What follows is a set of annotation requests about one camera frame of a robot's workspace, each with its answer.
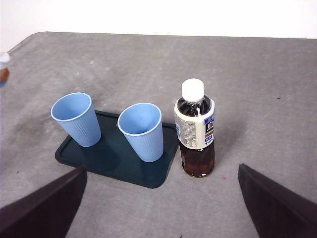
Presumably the dark tea bottle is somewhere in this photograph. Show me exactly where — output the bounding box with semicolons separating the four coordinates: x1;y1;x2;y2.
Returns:
174;78;215;178

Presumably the dark rectangular tray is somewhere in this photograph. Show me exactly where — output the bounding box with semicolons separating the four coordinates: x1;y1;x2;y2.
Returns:
54;110;179;189

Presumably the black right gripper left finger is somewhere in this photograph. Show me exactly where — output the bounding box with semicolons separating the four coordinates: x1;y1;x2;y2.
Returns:
0;166;88;238

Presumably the jasmine oolong tea bottle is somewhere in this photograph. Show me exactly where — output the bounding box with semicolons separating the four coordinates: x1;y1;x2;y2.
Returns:
0;52;11;88

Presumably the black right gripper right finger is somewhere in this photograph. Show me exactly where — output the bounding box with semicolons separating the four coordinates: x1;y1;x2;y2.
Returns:
237;163;317;238

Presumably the blue ribbed plastic cup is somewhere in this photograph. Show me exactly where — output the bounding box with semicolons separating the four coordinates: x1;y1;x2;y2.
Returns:
51;92;102;148
117;102;164;163

